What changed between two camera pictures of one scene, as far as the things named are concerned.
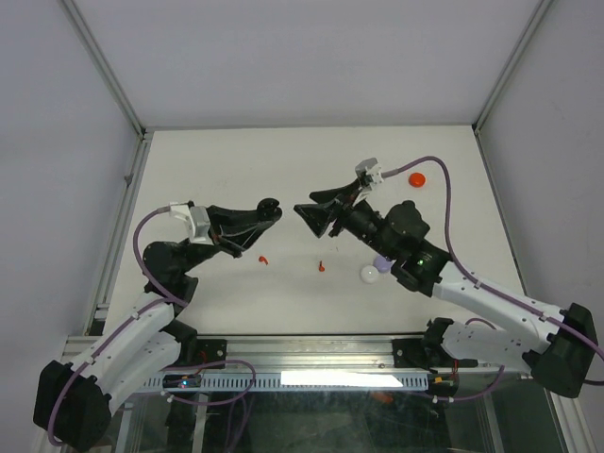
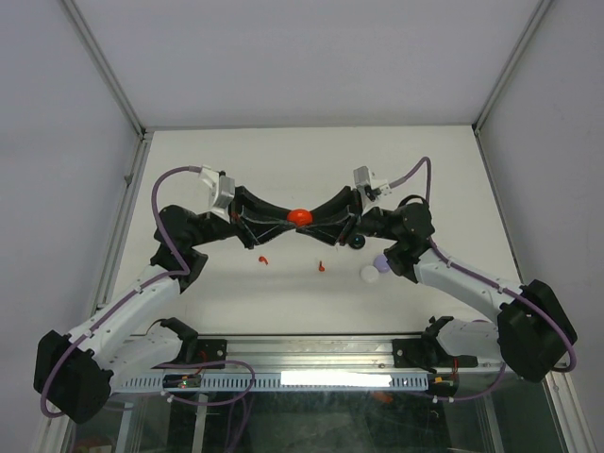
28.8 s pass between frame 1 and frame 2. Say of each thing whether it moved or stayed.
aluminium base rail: stayed
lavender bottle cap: stayed
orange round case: moved
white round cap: stayed
